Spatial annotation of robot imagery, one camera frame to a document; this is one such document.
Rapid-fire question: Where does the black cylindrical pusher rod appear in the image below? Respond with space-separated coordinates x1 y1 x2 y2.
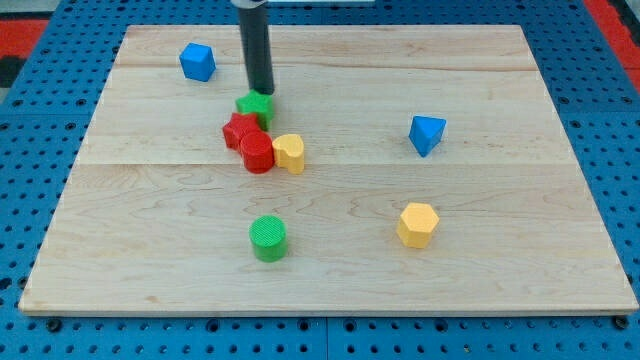
235 0 275 95

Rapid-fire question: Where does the green star block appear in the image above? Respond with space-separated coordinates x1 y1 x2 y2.
235 90 274 131

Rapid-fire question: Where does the red star block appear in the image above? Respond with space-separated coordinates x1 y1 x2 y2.
222 113 261 151

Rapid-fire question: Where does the blue cube block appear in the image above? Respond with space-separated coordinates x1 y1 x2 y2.
179 43 216 82

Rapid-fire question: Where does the red cylinder block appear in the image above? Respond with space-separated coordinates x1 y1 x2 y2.
240 131 274 174

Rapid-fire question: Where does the yellow heart block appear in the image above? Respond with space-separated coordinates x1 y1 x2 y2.
272 134 305 175

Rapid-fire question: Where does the light wooden board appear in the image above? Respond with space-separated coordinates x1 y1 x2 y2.
19 25 638 317

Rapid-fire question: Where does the blue triangular prism block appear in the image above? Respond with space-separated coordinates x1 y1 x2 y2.
408 115 447 157

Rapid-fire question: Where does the green cylinder block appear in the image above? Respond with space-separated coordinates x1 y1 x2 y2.
249 215 288 262

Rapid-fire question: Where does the yellow hexagon block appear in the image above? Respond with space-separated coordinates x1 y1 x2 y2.
396 202 440 249

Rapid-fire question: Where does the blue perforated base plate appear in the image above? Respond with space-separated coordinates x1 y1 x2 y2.
1 1 639 359

